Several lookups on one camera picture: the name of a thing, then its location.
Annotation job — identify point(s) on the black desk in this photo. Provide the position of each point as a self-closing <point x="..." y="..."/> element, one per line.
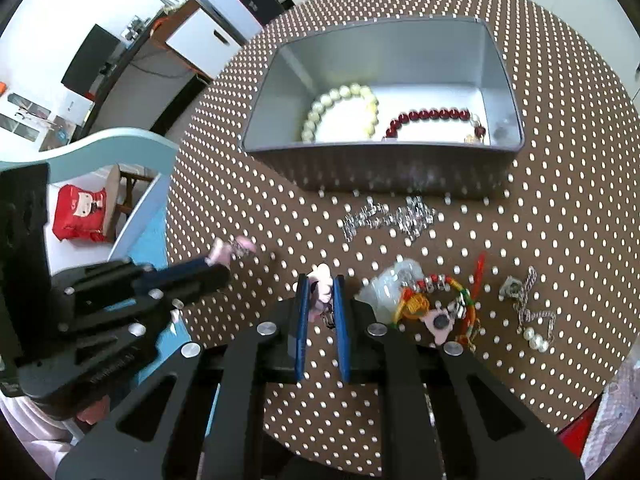
<point x="117" y="67"/>

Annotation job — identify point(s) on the pink flower charm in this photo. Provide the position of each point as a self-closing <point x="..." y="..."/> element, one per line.
<point x="441" y="324"/>

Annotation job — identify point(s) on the red item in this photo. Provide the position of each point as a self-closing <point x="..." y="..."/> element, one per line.
<point x="580" y="430"/>

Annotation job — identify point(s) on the wooden stool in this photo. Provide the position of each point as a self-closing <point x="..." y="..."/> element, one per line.
<point x="117" y="195"/>

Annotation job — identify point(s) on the silver metal tin box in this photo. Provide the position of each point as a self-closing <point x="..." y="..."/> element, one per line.
<point x="380" y="170"/>

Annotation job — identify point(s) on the person's left forearm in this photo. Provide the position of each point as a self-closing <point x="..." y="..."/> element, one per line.
<point x="35" y="422"/>

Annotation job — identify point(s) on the light blue chair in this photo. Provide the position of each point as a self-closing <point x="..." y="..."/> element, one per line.
<point x="125" y="140"/>

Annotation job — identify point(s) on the red printed bag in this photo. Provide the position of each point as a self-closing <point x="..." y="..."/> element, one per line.
<point x="80" y="212"/>

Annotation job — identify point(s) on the black monitor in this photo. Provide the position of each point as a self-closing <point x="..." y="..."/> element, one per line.
<point x="90" y="62"/>

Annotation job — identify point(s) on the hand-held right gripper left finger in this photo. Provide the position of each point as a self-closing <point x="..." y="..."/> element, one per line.
<point x="302" y="320"/>

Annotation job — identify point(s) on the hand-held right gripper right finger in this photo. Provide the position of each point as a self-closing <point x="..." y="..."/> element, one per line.
<point x="341" y="325"/>

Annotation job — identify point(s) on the clear plastic bag with pendant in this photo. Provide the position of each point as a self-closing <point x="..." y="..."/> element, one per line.
<point x="382" y="290"/>

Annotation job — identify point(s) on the white drawer cabinet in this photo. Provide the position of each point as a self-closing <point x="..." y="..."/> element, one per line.
<point x="200" y="42"/>

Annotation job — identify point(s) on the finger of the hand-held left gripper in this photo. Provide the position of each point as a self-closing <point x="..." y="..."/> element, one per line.
<point x="190" y="277"/>
<point x="125" y="327"/>

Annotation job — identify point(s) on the white lace cloth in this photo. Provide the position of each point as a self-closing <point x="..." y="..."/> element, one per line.
<point x="617" y="410"/>

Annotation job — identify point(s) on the white picture box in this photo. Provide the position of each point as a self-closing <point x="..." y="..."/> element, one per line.
<point x="25" y="115"/>

